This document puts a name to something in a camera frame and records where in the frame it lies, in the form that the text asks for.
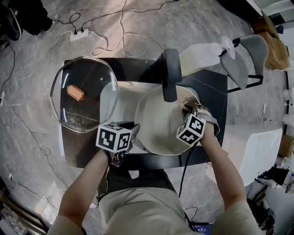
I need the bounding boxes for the glass lid with copper handle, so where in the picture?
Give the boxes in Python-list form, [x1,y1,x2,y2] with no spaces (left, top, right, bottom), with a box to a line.
[50,56,120,133]

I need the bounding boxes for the white coiled cable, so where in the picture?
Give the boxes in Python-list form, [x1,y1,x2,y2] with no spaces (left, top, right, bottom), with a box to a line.
[88,31,167,58]

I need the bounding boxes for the black electronic equipment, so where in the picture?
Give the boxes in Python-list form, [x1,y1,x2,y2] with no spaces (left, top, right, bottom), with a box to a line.
[270,167,291,187]

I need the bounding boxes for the person's right forearm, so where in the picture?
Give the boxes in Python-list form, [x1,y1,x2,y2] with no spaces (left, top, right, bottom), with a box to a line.
[198,127,248,222]

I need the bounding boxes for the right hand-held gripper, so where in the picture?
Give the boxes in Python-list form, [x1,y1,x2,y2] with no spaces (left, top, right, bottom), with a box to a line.
[176,104,220,146]

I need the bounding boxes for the white power strip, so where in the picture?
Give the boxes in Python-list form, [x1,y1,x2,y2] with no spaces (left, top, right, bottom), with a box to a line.
[69,28,90,42]

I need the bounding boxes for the person's dark trousers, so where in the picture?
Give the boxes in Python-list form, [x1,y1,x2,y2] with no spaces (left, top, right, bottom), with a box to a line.
[97,160,179,203]

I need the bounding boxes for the large cardboard box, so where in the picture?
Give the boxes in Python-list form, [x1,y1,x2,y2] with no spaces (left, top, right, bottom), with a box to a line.
[263,31,291,71]

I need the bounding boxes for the metal storage rack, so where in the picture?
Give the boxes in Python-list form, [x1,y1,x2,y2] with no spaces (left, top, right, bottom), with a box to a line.
[0,183,49,235]

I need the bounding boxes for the person's right hand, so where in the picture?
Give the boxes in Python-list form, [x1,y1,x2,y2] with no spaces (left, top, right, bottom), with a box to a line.
[195,105,212,120]

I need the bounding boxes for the brown gripper cable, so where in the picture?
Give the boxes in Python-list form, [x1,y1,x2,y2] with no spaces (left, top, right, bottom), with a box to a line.
[97,165,111,200]

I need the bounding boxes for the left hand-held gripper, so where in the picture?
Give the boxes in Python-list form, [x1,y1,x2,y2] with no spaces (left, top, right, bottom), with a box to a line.
[96,121,141,167]

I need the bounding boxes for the small cardboard box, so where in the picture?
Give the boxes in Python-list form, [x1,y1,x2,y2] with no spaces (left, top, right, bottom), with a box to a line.
[252,11,280,35]

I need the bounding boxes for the white side desk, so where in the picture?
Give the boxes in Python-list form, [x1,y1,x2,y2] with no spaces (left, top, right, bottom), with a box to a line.
[223,128,284,188]

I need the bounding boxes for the beige pan with dark handle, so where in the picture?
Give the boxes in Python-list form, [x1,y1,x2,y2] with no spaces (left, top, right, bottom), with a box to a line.
[134,48,203,156]

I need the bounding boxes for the long white floor cable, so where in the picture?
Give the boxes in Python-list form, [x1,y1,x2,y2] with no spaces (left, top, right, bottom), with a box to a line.
[0,31,72,209]

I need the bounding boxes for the blue screen device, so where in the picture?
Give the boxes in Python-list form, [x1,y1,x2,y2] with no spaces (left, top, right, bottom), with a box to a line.
[191,223,213,235]

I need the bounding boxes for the person's beige shirt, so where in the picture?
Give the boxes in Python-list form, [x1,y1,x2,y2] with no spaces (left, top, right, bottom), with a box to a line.
[47,187,265,235]

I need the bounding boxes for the long black power cable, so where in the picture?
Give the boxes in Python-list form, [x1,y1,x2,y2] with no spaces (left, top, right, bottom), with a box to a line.
[80,0,179,33]

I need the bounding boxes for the grey padded chair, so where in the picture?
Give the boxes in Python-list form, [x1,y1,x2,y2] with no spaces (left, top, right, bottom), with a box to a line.
[220,34,270,94]

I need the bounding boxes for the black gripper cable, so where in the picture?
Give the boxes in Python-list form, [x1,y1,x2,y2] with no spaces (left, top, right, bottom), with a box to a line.
[178,144,196,198]

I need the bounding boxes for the white paper roll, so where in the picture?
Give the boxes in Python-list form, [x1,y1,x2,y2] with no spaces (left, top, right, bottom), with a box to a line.
[282,113,294,127]
[283,87,294,102]

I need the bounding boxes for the black looped power cable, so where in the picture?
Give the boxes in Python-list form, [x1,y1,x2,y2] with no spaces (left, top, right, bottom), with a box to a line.
[57,12,81,33]

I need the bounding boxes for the white plastic disc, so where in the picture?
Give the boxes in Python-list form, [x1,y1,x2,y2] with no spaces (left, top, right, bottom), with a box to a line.
[221,36,237,58]

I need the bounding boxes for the person's left forearm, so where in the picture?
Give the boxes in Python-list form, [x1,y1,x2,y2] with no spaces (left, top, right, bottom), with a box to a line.
[57,148,111,218]

